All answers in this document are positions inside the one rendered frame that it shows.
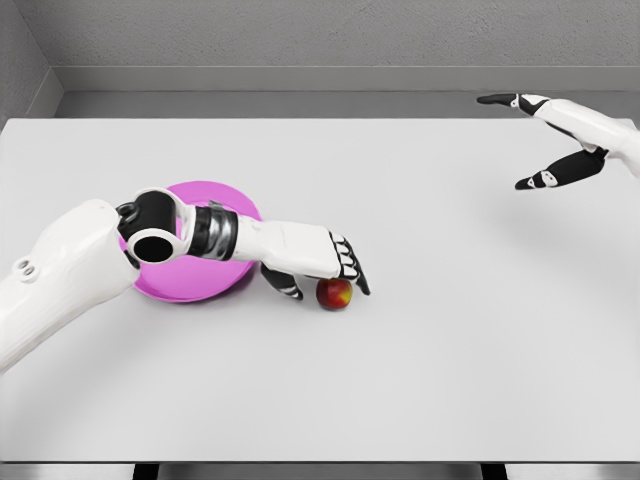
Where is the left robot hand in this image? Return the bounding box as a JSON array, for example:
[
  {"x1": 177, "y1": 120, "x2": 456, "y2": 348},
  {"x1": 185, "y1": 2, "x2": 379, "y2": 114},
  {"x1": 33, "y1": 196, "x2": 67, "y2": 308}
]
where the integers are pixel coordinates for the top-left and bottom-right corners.
[{"x1": 259, "y1": 223, "x2": 372, "y2": 302}]

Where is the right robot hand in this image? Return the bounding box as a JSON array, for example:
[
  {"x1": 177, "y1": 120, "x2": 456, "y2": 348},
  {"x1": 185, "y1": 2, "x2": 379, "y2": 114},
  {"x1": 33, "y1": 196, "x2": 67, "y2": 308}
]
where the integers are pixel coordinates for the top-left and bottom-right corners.
[{"x1": 476, "y1": 92, "x2": 626, "y2": 191}]

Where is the red apple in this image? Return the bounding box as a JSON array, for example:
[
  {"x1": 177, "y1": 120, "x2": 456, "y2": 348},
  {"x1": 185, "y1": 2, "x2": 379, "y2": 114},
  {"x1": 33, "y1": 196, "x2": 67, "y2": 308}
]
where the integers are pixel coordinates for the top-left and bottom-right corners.
[{"x1": 315, "y1": 278, "x2": 354, "y2": 311}]

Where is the pink plate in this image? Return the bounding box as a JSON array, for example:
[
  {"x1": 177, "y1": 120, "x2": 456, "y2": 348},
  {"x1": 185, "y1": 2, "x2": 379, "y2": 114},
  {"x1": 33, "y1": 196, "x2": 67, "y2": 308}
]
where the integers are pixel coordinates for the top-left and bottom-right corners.
[{"x1": 117, "y1": 180, "x2": 265, "y2": 305}]

